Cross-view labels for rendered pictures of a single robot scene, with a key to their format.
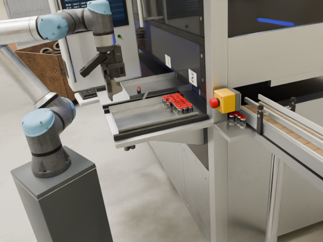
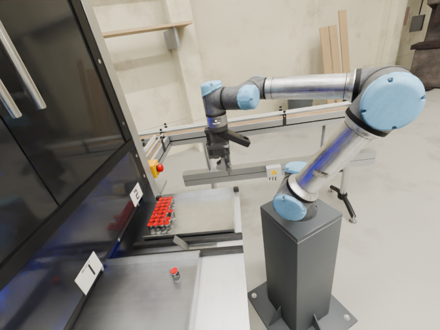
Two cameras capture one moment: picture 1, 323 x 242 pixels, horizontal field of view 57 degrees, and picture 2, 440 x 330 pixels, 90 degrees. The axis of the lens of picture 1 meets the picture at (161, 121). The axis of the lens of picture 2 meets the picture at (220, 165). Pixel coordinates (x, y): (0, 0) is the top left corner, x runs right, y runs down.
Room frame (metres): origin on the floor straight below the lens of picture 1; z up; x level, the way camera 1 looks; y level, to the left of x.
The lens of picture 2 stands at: (1.82, 0.44, 1.48)
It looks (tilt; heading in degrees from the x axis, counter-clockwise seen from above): 28 degrees down; 202
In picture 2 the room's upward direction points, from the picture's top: 10 degrees counter-clockwise
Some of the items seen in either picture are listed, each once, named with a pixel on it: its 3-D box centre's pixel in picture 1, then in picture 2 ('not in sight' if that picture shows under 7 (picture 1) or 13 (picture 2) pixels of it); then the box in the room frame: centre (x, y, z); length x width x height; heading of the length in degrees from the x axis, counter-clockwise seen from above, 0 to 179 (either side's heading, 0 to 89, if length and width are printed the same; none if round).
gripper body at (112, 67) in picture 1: (110, 62); (218, 141); (1.09, 0.16, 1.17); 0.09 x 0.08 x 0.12; 105
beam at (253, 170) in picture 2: not in sight; (274, 167); (0.15, 0.27, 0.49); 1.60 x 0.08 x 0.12; 105
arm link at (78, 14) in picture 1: (71, 20); (241, 96); (1.09, 0.27, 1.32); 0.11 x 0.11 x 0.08; 78
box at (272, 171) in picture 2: not in sight; (273, 171); (0.22, 0.27, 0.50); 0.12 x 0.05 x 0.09; 105
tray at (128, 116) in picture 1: (151, 112); (193, 212); (1.20, 0.04, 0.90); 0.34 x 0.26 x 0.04; 105
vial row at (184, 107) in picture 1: (179, 104); (162, 214); (1.24, -0.09, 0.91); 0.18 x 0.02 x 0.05; 15
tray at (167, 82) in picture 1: (154, 85); (137, 296); (1.56, 0.02, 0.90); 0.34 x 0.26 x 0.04; 105
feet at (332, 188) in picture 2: not in sight; (342, 198); (0.00, 0.85, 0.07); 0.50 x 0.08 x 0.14; 15
